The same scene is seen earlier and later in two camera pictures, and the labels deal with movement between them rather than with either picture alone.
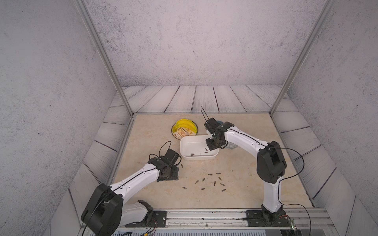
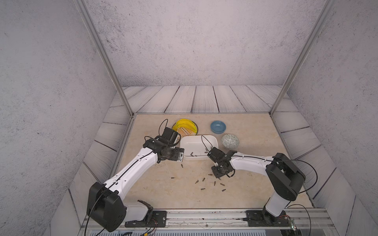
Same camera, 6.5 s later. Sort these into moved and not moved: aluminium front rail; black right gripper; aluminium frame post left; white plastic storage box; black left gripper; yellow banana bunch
Moved: black right gripper; black left gripper
Not moved: aluminium front rail; yellow banana bunch; white plastic storage box; aluminium frame post left
